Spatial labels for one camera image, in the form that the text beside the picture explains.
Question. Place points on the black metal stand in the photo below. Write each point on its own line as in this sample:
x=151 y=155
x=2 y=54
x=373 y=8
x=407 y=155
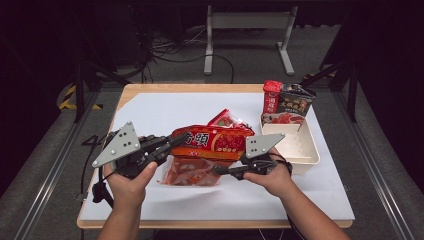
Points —
x=351 y=86
x=79 y=86

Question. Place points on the person's left hand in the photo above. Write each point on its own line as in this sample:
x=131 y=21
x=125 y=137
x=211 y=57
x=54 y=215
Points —
x=128 y=191

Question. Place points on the aluminium floor rail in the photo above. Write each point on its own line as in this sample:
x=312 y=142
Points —
x=50 y=170
x=380 y=186

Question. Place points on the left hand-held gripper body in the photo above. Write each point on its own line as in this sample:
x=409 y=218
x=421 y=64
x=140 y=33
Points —
x=133 y=156

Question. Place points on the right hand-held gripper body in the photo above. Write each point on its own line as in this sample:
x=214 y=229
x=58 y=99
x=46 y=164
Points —
x=260 y=145

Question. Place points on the white plastic container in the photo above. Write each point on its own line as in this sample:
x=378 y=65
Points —
x=300 y=146

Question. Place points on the person's dark clothing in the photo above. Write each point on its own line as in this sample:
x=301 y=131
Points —
x=216 y=235

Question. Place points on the white metal stand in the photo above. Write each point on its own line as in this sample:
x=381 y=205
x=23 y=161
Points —
x=250 y=20

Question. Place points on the small red food packet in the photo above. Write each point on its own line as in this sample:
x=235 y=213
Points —
x=226 y=119

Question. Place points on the person's right hand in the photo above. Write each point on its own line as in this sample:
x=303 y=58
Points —
x=275 y=180

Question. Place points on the large orange food packet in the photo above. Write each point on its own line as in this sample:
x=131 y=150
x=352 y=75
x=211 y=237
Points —
x=213 y=143

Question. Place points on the wooden table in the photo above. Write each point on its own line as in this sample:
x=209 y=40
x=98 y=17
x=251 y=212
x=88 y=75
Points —
x=200 y=88

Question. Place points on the large red and black packet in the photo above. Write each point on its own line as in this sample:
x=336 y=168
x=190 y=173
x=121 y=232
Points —
x=293 y=100

